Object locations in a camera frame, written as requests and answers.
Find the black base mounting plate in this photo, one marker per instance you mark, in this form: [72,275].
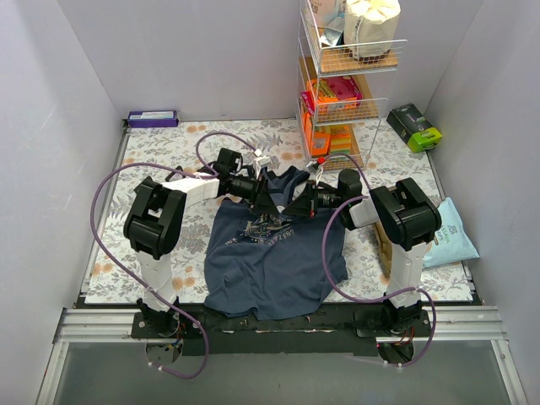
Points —
[334,329]

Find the white wire shelf rack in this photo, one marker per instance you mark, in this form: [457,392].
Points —
[363,117]

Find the aluminium rail frame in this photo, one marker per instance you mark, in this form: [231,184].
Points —
[95,360]

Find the pink white carton top shelf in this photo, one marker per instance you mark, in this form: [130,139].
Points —
[325,11]

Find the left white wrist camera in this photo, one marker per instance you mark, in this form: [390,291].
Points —
[262,161]

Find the cassava chips bag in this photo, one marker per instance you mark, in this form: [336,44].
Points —
[451,243]

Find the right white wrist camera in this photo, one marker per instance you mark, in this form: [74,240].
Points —
[317,168]

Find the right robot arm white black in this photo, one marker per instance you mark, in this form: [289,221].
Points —
[409,220]

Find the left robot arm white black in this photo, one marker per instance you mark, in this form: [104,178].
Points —
[153,225]

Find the teal blue box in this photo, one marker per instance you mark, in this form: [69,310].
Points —
[332,35]

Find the orange snack box upper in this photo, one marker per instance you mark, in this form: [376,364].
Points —
[321,91]

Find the magenta pink box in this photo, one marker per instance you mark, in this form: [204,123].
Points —
[345,88]

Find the black green box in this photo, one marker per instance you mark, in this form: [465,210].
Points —
[413,128]

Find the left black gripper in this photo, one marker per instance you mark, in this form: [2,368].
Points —
[260,192]

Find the orange yellow box bottom front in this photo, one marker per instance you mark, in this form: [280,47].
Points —
[340,139]

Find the cream paper wrapped roll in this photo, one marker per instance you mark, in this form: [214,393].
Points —
[370,27]

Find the purple flat box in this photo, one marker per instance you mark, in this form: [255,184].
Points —
[152,119]

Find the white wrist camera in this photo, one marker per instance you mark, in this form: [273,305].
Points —
[262,161]
[317,168]

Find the navy blue printed t-shirt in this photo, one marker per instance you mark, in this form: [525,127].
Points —
[270,266]

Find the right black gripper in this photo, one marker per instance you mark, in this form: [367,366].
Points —
[309,198]

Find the orange box bottom left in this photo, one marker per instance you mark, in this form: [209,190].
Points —
[320,143]

